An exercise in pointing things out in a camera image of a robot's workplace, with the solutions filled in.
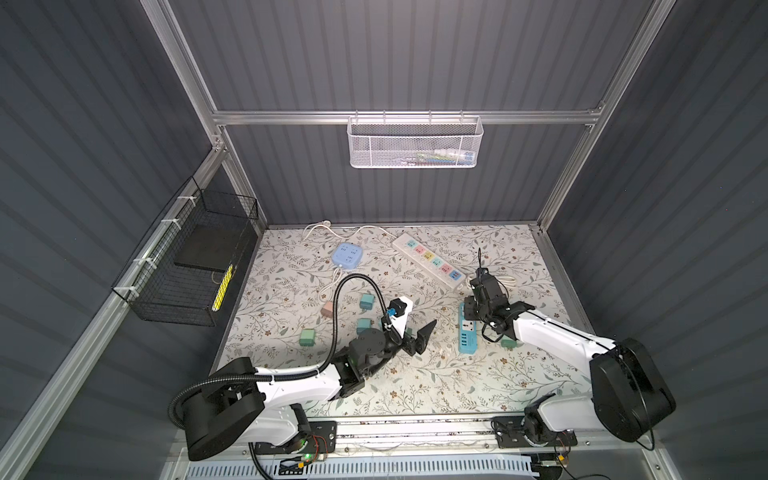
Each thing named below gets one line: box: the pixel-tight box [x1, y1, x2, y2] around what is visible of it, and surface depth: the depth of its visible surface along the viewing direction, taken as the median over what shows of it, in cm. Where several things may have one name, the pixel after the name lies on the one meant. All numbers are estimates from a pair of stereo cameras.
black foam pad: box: [174, 224, 243, 273], surface depth 76 cm
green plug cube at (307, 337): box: [299, 329, 315, 347], surface depth 91 cm
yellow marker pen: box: [212, 264, 234, 312], surface depth 70 cm
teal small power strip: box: [458, 302, 478, 355], surface depth 89 cm
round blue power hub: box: [332, 243, 363, 269], surface depth 110 cm
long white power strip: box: [392, 233, 467, 289], surface depth 108 cm
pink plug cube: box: [320, 301, 333, 318], surface depth 96 cm
